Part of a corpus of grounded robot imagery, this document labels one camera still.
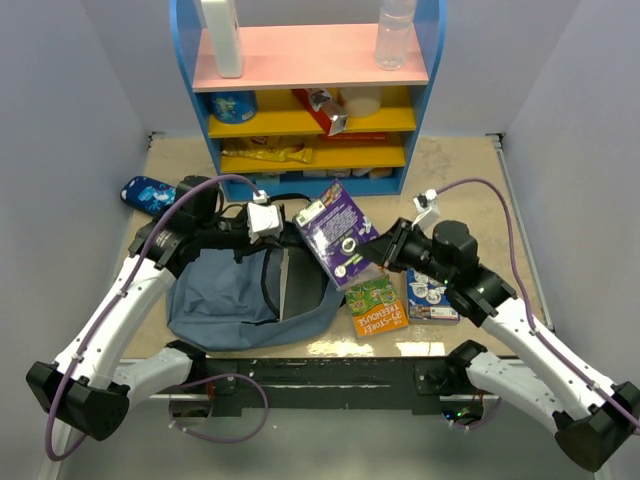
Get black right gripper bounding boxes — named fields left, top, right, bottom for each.
left=356, top=216, right=455, bottom=285

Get translucent white plastic cup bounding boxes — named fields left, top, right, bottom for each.
left=338, top=86, right=383, bottom=118

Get blue wooden shelf unit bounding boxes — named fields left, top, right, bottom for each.
left=169, top=1, right=447, bottom=196

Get blue cartoon pencil case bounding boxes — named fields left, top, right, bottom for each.
left=120, top=176, right=176, bottom=216

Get white coffee cover book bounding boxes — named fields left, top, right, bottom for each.
left=279, top=249, right=289, bottom=321

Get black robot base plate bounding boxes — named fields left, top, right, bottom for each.
left=147, top=357, right=504, bottom=417

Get blue-grey fabric backpack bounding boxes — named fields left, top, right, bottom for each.
left=167, top=207, right=345, bottom=352

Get white items on bottom shelf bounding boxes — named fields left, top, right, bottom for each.
left=243, top=167, right=396, bottom=185

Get aluminium front frame rail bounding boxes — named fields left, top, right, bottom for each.
left=61, top=355, right=592, bottom=401

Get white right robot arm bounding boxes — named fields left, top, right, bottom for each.
left=356, top=219, right=639, bottom=472

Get flat red box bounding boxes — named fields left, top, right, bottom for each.
left=319, top=132, right=388, bottom=142

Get purple book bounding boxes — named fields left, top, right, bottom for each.
left=294, top=180, right=382, bottom=291

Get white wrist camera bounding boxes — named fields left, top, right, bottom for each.
left=247, top=203, right=284, bottom=243
left=412, top=189, right=440, bottom=230

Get red and silver snack box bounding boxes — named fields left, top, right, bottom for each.
left=291, top=88, right=349, bottom=137

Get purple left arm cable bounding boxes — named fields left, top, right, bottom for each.
left=44, top=173, right=271, bottom=461

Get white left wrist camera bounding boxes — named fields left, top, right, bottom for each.
left=247, top=203, right=284, bottom=243

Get orange treehouse book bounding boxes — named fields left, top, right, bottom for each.
left=345, top=275, right=409, bottom=337

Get yellow chips bag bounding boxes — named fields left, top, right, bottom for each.
left=221, top=135, right=317, bottom=164

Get blue cylindrical snack can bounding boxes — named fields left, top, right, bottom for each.
left=210, top=91, right=258, bottom=124

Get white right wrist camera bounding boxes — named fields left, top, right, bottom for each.
left=412, top=189, right=440, bottom=230

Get clear plastic water bottle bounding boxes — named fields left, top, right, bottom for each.
left=374, top=0, right=417, bottom=71

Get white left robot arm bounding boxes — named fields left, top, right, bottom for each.
left=26, top=174, right=285, bottom=446

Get blue cartoon cover book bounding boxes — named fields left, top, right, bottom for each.
left=406, top=269, right=460, bottom=325

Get white rectangular bottle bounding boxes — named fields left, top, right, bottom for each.
left=201, top=0, right=244, bottom=78

